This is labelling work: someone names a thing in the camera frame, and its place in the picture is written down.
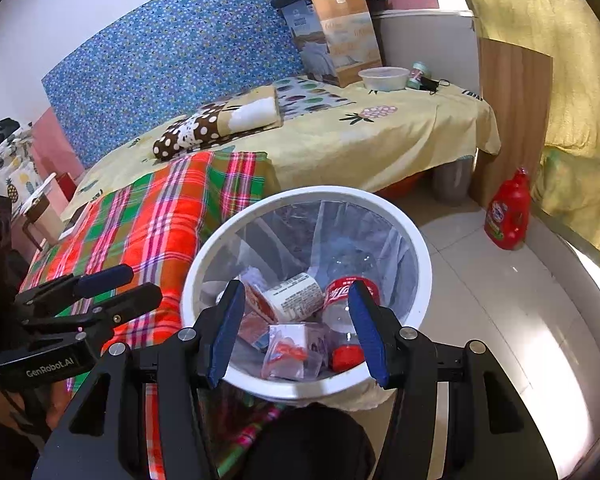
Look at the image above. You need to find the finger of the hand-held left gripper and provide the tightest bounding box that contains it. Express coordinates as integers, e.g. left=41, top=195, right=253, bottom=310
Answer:
left=12, top=265, right=135, bottom=314
left=17, top=283, right=163, bottom=339

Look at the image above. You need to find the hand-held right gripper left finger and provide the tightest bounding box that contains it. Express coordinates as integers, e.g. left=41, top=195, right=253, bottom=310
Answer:
left=45, top=280, right=247, bottom=480

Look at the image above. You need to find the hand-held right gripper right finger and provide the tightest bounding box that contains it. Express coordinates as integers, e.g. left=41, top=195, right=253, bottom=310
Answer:
left=347, top=280, right=556, bottom=480

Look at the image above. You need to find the small red white box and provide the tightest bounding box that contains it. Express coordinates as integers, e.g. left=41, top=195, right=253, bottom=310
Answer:
left=240, top=280, right=281, bottom=326

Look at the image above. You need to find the clear bottle with red label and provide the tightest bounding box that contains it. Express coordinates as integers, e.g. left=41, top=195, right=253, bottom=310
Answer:
left=322, top=252, right=383, bottom=371

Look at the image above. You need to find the clear plastic packet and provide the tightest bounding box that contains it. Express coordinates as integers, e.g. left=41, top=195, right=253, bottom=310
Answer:
left=261, top=322, right=331, bottom=381

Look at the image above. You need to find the white cylindrical cup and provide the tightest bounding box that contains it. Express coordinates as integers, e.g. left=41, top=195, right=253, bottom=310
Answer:
left=252, top=272, right=326, bottom=323

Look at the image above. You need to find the clear bin liner bag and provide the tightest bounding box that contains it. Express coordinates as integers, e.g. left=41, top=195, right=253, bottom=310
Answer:
left=195, top=200, right=421, bottom=411

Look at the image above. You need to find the white round trash bin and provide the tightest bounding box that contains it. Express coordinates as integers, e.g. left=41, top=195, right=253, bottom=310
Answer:
left=181, top=186, right=433, bottom=407

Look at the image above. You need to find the plaid blanket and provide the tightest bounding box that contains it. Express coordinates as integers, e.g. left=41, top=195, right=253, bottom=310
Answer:
left=27, top=151, right=281, bottom=480

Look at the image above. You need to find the pineapple print bag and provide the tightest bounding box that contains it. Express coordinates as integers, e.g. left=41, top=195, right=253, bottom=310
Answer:
left=0, top=122, right=46, bottom=206

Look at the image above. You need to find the orange basin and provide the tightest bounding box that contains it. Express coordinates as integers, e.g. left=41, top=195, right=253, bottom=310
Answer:
left=375, top=172, right=426, bottom=201

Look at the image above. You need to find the brown polka dot pillow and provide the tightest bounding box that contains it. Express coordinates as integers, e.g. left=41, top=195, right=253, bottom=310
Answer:
left=152, top=86, right=284, bottom=162

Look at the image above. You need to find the grey bucket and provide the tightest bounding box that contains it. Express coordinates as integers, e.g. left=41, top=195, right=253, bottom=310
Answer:
left=432, top=157, right=476, bottom=205

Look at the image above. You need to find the red detergent bottle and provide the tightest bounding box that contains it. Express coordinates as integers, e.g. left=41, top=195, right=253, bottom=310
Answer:
left=484, top=167, right=532, bottom=252

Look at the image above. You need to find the bed with yellow sheet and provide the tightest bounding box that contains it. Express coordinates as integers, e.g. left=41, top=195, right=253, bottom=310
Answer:
left=62, top=82, right=502, bottom=221

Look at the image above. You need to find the blue floral headboard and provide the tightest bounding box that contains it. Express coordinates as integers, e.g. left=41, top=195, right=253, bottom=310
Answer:
left=41, top=0, right=328, bottom=168

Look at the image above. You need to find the leaf print cloth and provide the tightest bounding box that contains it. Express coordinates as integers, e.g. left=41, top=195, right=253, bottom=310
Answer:
left=272, top=76, right=357, bottom=121

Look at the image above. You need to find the white plastic bowl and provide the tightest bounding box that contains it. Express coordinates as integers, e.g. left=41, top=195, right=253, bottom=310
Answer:
left=358, top=66, right=411, bottom=93

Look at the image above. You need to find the small green bottle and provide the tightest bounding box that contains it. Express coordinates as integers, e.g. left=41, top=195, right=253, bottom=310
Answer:
left=407, top=61, right=431, bottom=91

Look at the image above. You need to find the wooden panel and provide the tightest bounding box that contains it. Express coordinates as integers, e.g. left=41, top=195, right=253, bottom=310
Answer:
left=469, top=37, right=553, bottom=208

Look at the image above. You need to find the cardboard bedding box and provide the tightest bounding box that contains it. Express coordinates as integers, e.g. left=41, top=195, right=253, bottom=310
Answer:
left=282, top=0, right=385, bottom=88

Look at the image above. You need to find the white bed board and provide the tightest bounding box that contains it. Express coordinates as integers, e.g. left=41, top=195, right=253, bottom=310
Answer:
left=372, top=9, right=481, bottom=91

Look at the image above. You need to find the yellow curtain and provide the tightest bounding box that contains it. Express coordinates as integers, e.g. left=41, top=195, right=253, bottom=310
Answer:
left=452, top=0, right=600, bottom=261

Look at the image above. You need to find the beige mug with brown handle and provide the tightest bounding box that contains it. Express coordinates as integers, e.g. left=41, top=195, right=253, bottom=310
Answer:
left=22, top=172, right=63, bottom=251

